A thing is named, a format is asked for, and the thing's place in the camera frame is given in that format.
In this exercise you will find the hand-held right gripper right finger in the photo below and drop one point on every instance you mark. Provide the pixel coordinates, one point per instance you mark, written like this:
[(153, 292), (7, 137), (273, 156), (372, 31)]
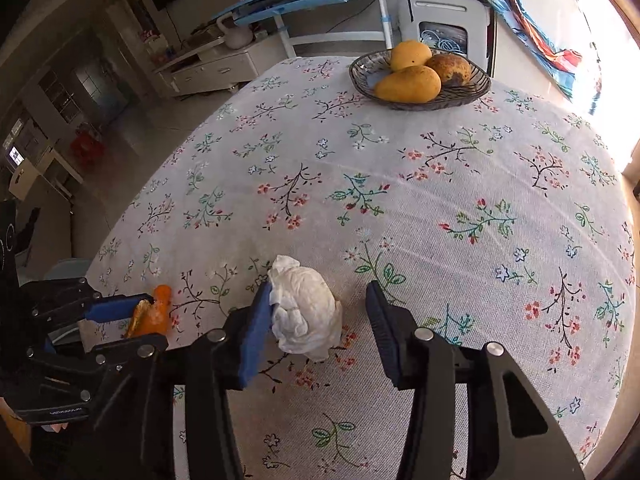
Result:
[(382, 330)]

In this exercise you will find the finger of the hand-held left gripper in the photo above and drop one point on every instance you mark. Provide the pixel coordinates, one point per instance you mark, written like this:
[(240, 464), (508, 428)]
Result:
[(130, 344), (112, 308)]

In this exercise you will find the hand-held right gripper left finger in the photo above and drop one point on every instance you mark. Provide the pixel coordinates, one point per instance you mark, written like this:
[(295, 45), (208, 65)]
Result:
[(255, 332)]

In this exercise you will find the orange fruit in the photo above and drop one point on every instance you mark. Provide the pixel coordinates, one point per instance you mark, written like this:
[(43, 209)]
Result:
[(157, 320)]

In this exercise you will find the white tissue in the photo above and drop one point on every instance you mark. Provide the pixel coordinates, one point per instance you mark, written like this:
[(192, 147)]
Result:
[(305, 310)]

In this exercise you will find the person's black printed clothing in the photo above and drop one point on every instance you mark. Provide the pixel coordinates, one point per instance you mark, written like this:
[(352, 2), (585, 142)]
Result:
[(10, 240)]

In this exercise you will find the red bag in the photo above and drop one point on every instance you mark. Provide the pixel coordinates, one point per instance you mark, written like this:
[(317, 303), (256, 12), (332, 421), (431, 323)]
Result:
[(86, 146)]

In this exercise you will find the floral tablecloth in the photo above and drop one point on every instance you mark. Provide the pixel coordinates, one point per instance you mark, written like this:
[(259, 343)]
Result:
[(400, 160)]

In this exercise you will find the dark glass cabinet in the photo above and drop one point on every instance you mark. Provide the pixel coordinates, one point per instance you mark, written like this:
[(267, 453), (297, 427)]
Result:
[(85, 90)]

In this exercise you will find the large yellow mango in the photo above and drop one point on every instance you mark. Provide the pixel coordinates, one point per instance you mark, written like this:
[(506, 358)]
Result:
[(407, 85)]

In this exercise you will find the white low cabinet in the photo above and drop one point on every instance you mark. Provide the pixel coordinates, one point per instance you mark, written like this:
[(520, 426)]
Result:
[(210, 72)]

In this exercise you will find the brown spotted mango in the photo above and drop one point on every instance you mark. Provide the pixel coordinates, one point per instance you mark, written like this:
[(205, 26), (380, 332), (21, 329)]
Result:
[(450, 67)]

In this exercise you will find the small yellow mango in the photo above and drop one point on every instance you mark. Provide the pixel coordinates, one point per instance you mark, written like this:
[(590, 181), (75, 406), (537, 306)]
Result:
[(410, 55)]

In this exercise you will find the pink kettlebell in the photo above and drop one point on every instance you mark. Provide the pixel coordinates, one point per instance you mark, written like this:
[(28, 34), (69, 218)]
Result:
[(237, 37)]

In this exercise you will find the white air purifier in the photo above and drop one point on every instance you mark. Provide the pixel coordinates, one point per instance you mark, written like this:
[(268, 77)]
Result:
[(445, 5)]

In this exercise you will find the colourful hanging cloth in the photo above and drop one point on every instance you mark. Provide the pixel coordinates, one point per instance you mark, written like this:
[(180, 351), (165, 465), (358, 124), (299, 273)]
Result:
[(530, 25)]

